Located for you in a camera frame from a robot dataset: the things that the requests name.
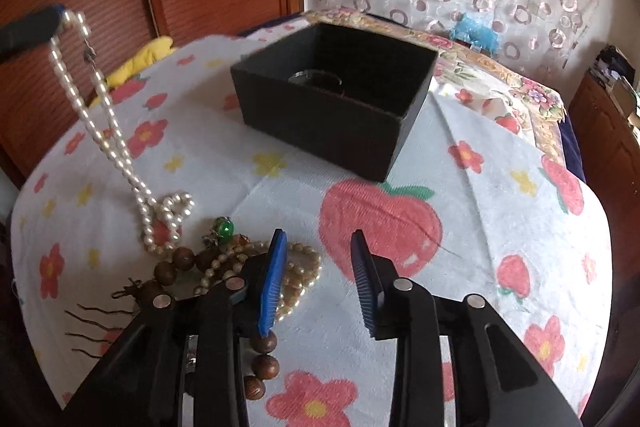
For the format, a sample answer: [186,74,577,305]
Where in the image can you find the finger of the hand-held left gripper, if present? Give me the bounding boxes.
[0,4,67,60]

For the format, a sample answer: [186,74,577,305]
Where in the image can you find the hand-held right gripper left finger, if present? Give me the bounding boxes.
[62,229,289,427]

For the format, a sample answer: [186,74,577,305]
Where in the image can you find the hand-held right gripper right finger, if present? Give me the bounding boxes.
[350,229,586,427]

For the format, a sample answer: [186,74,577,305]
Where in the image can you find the cream pearl necklace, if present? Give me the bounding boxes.
[192,241,323,323]

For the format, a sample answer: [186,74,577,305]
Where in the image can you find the green gem ring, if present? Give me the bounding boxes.
[201,217,236,249]

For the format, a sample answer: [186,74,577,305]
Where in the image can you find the wooden bead bracelet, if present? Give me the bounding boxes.
[111,247,281,410]

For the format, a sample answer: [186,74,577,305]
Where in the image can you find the white pearl necklace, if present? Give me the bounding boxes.
[48,11,196,253]

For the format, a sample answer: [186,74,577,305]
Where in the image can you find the black jewelry box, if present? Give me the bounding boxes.
[230,23,440,182]

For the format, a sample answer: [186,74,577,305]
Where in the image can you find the green bangle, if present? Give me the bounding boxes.
[287,69,346,96]

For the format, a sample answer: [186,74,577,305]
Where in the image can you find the strawberry printed white cloth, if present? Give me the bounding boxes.
[10,24,613,427]

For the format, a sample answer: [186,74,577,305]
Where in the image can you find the yellow plush toy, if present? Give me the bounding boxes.
[90,36,176,108]

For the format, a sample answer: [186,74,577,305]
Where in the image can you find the dark blue bedsheet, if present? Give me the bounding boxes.
[559,109,587,184]

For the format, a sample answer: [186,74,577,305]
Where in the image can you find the blue plush toy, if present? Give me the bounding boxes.
[449,13,502,56]

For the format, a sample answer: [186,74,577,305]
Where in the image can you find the wooden cabinet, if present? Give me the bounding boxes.
[567,72,640,233]

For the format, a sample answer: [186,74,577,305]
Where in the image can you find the pile of papers and boxes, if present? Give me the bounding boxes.
[590,44,640,130]

